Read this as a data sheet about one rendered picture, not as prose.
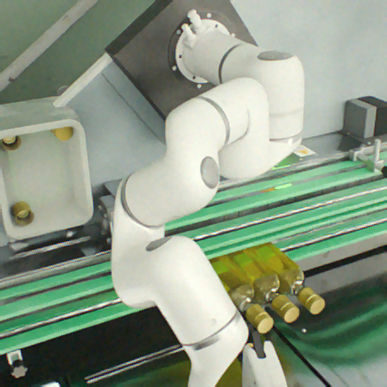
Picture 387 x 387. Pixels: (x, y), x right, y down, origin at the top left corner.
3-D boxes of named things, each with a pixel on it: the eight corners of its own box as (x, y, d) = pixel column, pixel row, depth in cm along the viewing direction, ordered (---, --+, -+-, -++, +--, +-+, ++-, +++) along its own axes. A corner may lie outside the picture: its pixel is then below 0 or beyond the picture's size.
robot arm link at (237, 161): (231, 102, 81) (235, 205, 88) (315, 57, 97) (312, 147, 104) (178, 91, 86) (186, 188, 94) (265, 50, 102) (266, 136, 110)
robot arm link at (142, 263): (278, 269, 81) (207, 283, 92) (201, 135, 78) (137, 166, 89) (210, 343, 70) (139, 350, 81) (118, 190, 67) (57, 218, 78)
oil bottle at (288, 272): (231, 252, 136) (284, 303, 119) (232, 231, 133) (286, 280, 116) (252, 246, 138) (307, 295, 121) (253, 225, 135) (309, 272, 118)
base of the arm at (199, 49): (155, 34, 114) (189, 52, 101) (204, -7, 115) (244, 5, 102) (194, 93, 123) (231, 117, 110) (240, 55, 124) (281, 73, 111)
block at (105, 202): (98, 237, 126) (110, 252, 120) (94, 197, 122) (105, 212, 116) (115, 232, 127) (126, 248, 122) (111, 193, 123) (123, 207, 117)
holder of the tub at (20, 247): (5, 244, 124) (12, 263, 118) (-20, 120, 112) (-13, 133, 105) (84, 225, 131) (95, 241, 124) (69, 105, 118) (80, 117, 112)
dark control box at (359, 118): (341, 129, 153) (364, 139, 146) (345, 99, 150) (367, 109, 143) (366, 123, 156) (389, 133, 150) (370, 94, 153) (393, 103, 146)
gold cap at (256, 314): (244, 322, 112) (256, 336, 109) (245, 307, 110) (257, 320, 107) (261, 316, 113) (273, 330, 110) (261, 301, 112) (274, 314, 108)
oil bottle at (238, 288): (186, 266, 131) (233, 320, 114) (186, 244, 129) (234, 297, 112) (208, 259, 133) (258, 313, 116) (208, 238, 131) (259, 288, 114)
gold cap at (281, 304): (270, 312, 114) (283, 325, 111) (271, 297, 113) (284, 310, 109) (286, 307, 116) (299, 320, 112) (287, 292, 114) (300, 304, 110)
